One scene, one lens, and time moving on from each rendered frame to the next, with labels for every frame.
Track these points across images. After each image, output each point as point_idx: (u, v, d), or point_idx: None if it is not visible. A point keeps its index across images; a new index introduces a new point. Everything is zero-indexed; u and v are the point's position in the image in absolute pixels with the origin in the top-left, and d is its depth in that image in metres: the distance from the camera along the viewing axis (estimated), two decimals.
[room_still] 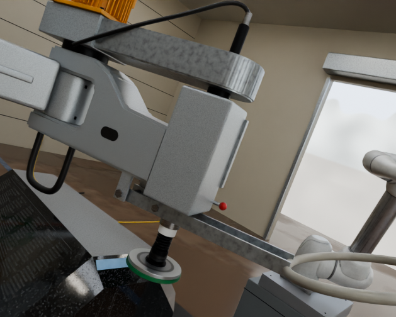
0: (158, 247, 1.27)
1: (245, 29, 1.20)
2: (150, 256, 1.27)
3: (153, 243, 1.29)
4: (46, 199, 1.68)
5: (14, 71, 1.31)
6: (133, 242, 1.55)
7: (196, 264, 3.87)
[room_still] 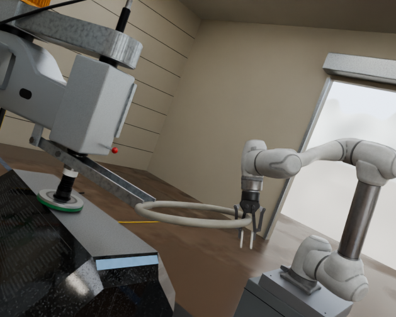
0: (62, 185, 1.63)
1: (126, 11, 1.57)
2: (56, 192, 1.64)
3: (60, 183, 1.66)
4: None
5: None
6: (133, 242, 1.55)
7: (196, 264, 3.87)
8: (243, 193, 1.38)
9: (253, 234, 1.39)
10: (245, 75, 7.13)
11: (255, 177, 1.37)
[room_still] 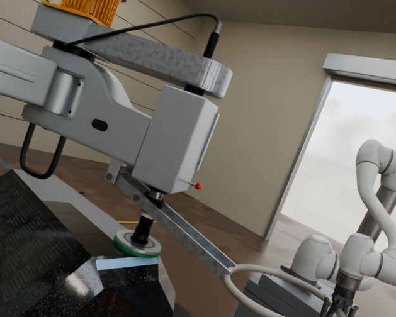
0: (141, 228, 1.49)
1: (216, 36, 1.43)
2: (135, 236, 1.50)
3: (137, 224, 1.52)
4: (46, 199, 1.68)
5: (19, 72, 1.43)
6: None
7: (196, 264, 3.87)
8: (339, 288, 1.31)
9: None
10: (245, 75, 7.13)
11: (357, 275, 1.30)
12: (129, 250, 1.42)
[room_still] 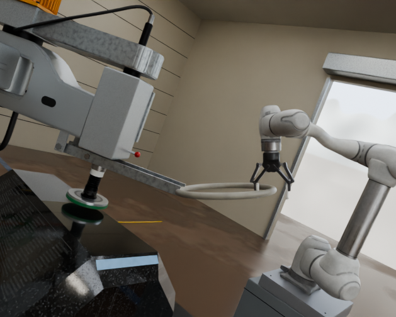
0: (90, 185, 1.75)
1: (150, 26, 1.69)
2: (84, 192, 1.75)
3: (87, 183, 1.77)
4: (46, 199, 1.68)
5: None
6: (133, 242, 1.55)
7: (196, 264, 3.87)
8: (263, 155, 1.54)
9: (288, 185, 1.51)
10: (245, 75, 7.13)
11: (272, 139, 1.52)
12: (93, 206, 1.69)
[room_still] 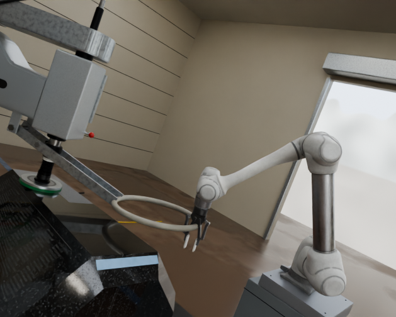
0: (43, 170, 1.81)
1: (101, 11, 1.75)
2: (38, 177, 1.81)
3: (39, 168, 1.83)
4: (46, 199, 1.68)
5: None
6: (133, 242, 1.55)
7: (196, 264, 3.87)
8: (194, 207, 1.74)
9: (197, 241, 1.75)
10: (245, 75, 7.13)
11: None
12: None
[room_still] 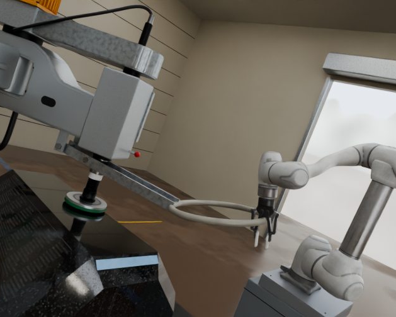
0: (89, 188, 1.75)
1: (150, 26, 1.69)
2: (83, 195, 1.75)
3: (85, 186, 1.77)
4: (46, 199, 1.68)
5: None
6: (133, 242, 1.55)
7: (196, 264, 3.87)
8: (259, 199, 1.55)
9: (268, 236, 1.55)
10: (245, 75, 7.13)
11: (269, 185, 1.53)
12: None
